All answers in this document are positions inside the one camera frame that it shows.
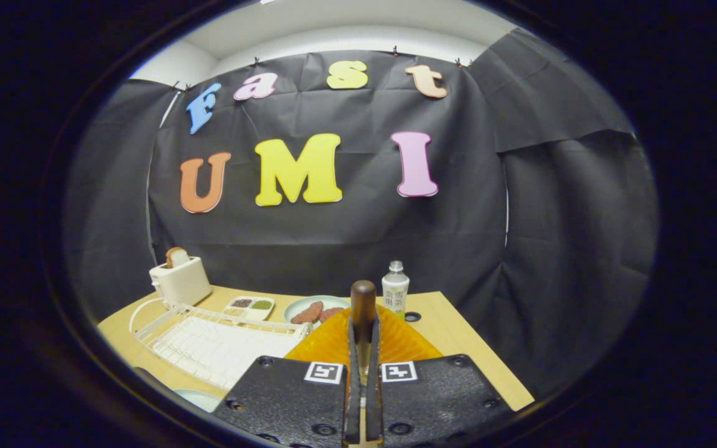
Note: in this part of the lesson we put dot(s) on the white divided condiment dish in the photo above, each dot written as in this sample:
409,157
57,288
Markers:
248,308

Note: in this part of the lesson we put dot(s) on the white toaster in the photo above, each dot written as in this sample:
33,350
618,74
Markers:
184,283

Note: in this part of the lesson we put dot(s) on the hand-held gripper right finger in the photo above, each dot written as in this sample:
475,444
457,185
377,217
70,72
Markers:
372,379

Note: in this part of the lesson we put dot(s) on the black round table grommet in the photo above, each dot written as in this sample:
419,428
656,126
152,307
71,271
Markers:
412,317

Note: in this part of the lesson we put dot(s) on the black backdrop cloth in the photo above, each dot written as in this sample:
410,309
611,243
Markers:
346,242

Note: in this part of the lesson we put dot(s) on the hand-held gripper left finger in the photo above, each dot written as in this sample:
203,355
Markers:
353,379

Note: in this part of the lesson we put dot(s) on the bread slice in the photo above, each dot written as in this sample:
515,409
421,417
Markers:
177,256

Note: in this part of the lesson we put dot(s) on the pale green plate with sausages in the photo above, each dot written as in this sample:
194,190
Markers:
333,301

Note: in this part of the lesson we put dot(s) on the green label drink bottle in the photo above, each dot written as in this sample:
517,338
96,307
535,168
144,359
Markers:
395,292

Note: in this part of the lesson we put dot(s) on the brown sausage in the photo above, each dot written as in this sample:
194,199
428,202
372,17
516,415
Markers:
307,313
332,313

